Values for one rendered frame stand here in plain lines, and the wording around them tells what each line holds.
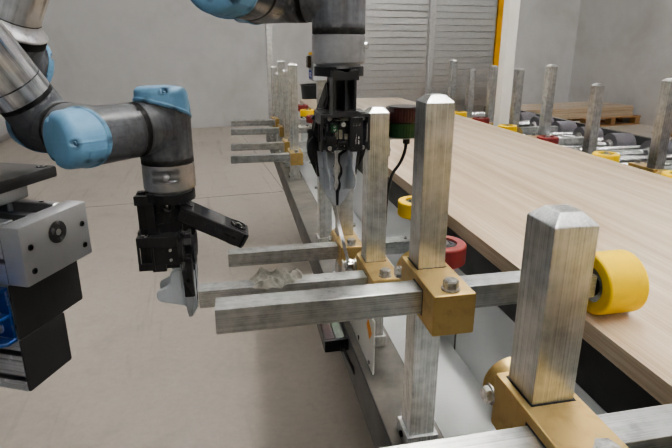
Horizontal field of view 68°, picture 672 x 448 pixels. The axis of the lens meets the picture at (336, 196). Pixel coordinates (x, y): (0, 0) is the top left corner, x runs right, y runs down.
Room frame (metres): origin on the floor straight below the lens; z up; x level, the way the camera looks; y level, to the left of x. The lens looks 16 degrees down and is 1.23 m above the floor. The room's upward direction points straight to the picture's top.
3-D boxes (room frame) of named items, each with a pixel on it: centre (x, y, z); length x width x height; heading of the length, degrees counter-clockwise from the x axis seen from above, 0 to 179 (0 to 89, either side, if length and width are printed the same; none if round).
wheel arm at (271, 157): (2.01, 0.21, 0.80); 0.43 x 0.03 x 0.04; 101
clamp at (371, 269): (0.81, -0.07, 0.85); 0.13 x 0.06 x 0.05; 11
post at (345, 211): (1.08, -0.02, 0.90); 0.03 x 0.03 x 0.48; 11
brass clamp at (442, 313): (0.56, -0.12, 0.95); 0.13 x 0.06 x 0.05; 11
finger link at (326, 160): (0.74, 0.01, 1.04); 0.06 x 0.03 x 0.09; 11
